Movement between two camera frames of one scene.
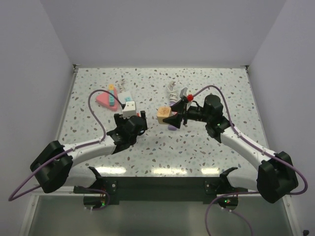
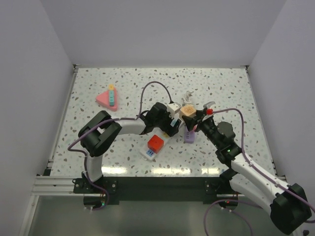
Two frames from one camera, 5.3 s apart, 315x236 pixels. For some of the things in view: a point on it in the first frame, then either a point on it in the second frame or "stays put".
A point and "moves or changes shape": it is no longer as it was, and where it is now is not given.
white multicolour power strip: x=125 y=96 -> x=147 y=154
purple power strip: x=172 y=128 moves or changes shape
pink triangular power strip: x=103 y=99 stays put
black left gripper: x=119 y=121 -> x=169 y=129
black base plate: x=160 y=189 stays put
